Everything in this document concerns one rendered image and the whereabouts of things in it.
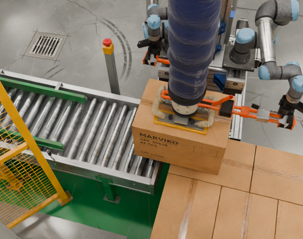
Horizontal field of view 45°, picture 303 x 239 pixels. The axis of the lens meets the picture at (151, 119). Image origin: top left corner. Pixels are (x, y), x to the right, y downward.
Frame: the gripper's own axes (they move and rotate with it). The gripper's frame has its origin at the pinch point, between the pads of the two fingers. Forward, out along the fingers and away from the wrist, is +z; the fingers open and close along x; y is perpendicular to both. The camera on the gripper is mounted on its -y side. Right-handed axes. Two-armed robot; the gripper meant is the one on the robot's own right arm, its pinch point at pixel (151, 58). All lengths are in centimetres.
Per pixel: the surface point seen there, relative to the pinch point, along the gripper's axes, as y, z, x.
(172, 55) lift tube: 21, -44, -33
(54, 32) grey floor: -151, 124, 112
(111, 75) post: -40, 54, 19
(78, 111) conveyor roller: -58, 66, -15
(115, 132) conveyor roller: -21, 65, -25
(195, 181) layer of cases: 48, 64, -49
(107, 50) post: -39.6, 24.0, 18.6
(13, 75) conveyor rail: -125, 63, 2
